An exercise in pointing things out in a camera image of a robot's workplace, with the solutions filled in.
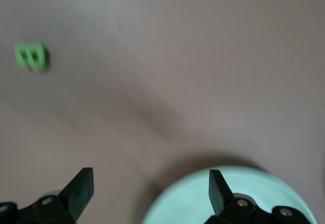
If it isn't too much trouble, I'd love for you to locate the green foam letter B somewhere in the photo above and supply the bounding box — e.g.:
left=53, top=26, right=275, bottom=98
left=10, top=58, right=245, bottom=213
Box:
left=14, top=41, right=50, bottom=73

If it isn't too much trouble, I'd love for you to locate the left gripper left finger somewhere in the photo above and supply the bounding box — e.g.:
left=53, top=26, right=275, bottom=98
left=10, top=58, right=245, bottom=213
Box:
left=0, top=167, right=94, bottom=224

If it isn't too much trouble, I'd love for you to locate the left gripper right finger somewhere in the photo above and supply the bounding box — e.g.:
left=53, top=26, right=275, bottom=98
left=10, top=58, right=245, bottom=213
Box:
left=207, top=170, right=313, bottom=224

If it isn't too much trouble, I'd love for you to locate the light green round plate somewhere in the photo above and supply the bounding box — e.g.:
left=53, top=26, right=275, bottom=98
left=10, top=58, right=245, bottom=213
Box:
left=141, top=165, right=318, bottom=224

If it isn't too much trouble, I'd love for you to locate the brown table cover sheet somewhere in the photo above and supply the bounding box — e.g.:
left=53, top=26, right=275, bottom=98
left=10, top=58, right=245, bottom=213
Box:
left=0, top=0, right=325, bottom=224

